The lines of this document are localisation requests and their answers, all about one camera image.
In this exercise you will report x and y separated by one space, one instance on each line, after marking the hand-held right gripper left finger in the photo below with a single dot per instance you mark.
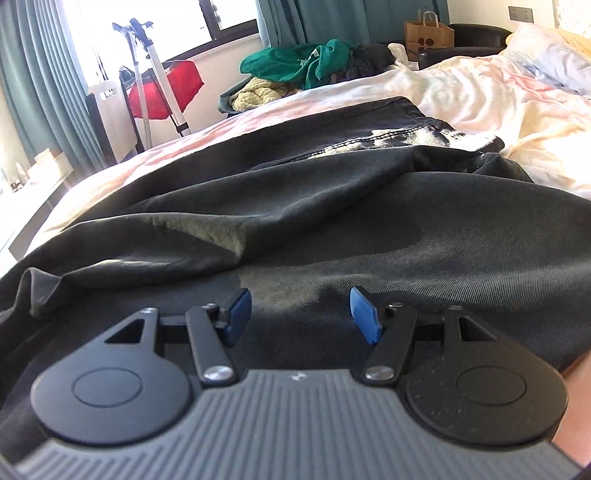
238 314

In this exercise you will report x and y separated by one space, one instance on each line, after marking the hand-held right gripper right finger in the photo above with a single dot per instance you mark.
364 318

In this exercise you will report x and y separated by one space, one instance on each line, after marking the dark grey pants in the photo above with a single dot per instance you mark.
323 207

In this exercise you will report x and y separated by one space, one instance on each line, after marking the cream knitted garment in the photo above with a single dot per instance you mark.
258 94

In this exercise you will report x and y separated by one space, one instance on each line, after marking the red cloth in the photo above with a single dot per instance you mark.
184 87

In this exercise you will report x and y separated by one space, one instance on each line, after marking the pink and cream duvet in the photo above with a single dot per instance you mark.
461 97

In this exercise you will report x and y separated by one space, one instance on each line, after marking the white tissue box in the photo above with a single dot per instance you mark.
46 161

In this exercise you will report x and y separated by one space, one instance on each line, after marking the silver pole stand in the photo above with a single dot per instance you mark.
161 74

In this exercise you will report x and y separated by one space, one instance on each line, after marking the dark garment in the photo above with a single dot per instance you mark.
369 62

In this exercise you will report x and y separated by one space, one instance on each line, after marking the green garment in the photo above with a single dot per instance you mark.
286 60

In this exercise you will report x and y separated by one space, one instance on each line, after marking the white garment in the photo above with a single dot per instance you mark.
401 53

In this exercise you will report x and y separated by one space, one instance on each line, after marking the brown paper bag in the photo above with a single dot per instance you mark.
429 32

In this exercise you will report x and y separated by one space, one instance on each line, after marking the window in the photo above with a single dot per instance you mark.
184 23

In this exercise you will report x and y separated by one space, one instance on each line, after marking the teal curtain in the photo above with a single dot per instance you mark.
332 18
41 83

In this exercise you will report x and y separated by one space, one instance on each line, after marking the pastel pillow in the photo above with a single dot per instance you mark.
545 55

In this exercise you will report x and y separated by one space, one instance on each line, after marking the wall socket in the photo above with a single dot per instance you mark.
521 14

